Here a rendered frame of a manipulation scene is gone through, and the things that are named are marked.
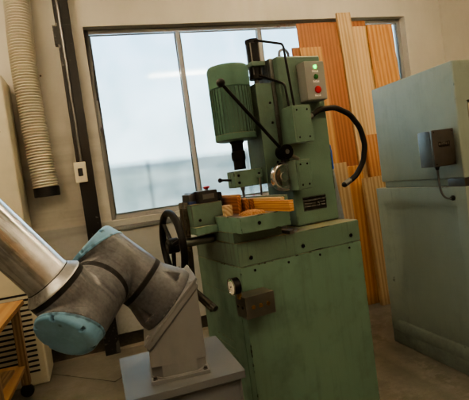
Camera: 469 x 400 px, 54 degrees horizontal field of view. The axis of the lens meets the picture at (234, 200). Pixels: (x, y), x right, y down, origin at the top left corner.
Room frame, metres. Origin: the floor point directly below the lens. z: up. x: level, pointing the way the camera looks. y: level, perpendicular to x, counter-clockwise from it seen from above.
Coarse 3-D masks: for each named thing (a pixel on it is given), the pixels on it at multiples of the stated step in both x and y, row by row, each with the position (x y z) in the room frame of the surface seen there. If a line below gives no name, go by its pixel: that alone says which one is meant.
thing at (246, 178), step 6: (258, 168) 1.96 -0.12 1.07; (228, 174) 1.96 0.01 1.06; (234, 174) 1.91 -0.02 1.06; (240, 174) 1.92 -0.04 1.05; (246, 174) 1.93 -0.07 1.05; (252, 174) 1.94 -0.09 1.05; (234, 180) 1.91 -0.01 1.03; (240, 180) 1.92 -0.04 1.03; (246, 180) 1.93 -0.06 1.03; (252, 180) 1.94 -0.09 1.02; (258, 180) 1.95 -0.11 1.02; (234, 186) 1.91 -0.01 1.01; (240, 186) 1.92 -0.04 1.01; (246, 186) 1.93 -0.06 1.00
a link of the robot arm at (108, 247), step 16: (96, 240) 1.17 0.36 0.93; (112, 240) 1.19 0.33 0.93; (128, 240) 1.23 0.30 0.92; (80, 256) 1.16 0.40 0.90; (96, 256) 1.15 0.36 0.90; (112, 256) 1.16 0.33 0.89; (128, 256) 1.19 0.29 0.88; (144, 256) 1.22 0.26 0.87; (112, 272) 1.13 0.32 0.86; (128, 272) 1.17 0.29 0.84; (144, 272) 1.19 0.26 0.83; (128, 288) 1.16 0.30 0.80
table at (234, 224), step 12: (216, 216) 1.85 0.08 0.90; (228, 216) 1.77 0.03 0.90; (252, 216) 1.66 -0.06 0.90; (264, 216) 1.68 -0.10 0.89; (276, 216) 1.70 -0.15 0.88; (288, 216) 1.72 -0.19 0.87; (192, 228) 1.82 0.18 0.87; (204, 228) 1.80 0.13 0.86; (216, 228) 1.82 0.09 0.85; (228, 228) 1.74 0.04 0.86; (240, 228) 1.64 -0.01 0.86; (252, 228) 1.66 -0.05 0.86; (264, 228) 1.68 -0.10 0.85
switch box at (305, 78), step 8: (304, 64) 1.92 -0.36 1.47; (312, 64) 1.93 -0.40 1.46; (320, 64) 1.95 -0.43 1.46; (304, 72) 1.92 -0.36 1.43; (312, 72) 1.93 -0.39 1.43; (320, 72) 1.95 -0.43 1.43; (304, 80) 1.93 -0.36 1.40; (312, 80) 1.93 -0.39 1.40; (320, 80) 1.95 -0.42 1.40; (304, 88) 1.94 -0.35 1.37; (312, 88) 1.93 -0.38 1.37; (304, 96) 1.94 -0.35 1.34; (312, 96) 1.93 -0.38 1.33; (320, 96) 1.94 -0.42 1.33
